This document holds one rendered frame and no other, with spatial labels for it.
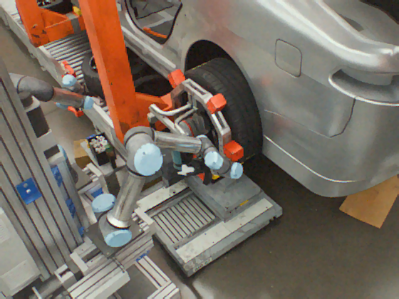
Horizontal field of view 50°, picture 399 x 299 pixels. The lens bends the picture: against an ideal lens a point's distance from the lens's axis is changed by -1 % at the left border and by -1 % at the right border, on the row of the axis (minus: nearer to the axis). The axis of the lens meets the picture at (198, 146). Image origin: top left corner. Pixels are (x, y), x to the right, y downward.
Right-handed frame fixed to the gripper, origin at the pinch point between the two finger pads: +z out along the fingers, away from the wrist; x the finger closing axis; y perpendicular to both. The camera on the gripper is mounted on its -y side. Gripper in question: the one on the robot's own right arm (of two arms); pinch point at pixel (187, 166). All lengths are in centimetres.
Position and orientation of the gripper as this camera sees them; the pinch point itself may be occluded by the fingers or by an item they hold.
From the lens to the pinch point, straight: 229.0
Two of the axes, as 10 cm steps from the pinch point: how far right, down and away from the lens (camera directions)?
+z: -7.2, -0.9, 6.8
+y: -3.0, -8.5, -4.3
